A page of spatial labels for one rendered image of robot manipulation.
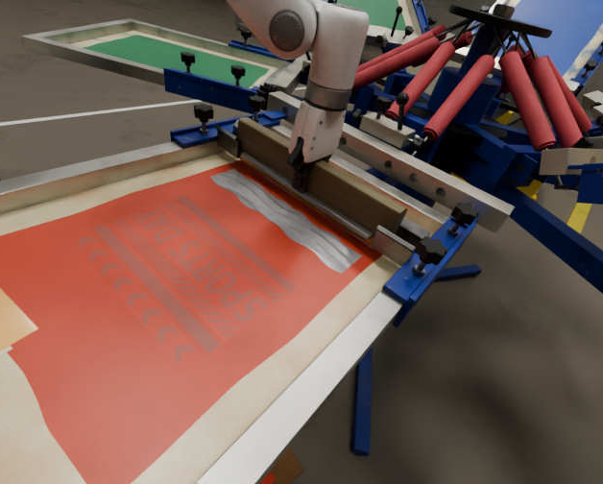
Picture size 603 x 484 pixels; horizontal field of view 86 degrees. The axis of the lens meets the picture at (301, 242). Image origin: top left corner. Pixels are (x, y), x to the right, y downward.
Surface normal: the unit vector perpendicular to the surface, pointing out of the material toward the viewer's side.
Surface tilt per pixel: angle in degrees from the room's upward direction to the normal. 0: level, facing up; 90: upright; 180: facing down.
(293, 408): 0
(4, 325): 0
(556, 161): 90
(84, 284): 0
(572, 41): 32
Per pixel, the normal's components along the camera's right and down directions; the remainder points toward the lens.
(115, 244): 0.18, -0.74
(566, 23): -0.18, -0.41
